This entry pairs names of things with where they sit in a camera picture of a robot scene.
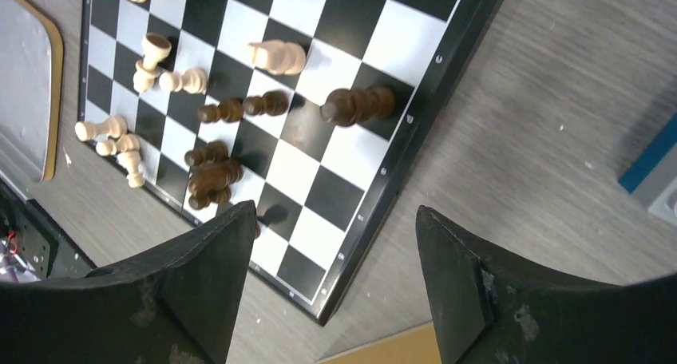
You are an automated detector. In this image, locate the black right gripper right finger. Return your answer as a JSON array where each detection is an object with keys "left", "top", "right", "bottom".
[{"left": 415, "top": 206, "right": 676, "bottom": 363}]

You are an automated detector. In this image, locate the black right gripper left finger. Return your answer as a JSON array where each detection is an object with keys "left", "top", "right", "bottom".
[{"left": 1, "top": 200, "right": 256, "bottom": 363}]

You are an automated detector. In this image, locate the dark chess piece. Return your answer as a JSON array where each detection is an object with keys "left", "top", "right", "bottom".
[{"left": 319, "top": 86, "right": 396, "bottom": 127}]

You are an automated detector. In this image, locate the light chess piece on board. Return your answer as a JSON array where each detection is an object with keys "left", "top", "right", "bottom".
[{"left": 247, "top": 39, "right": 307, "bottom": 75}]

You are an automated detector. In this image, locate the blue and grey lego block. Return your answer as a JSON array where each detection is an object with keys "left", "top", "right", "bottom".
[{"left": 618, "top": 117, "right": 676, "bottom": 226}]

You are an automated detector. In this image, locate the black and white chessboard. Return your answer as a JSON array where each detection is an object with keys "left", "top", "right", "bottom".
[{"left": 77, "top": 0, "right": 502, "bottom": 325}]

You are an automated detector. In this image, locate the silver tin lid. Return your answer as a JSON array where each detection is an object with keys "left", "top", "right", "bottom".
[{"left": 1, "top": 0, "right": 64, "bottom": 200}]

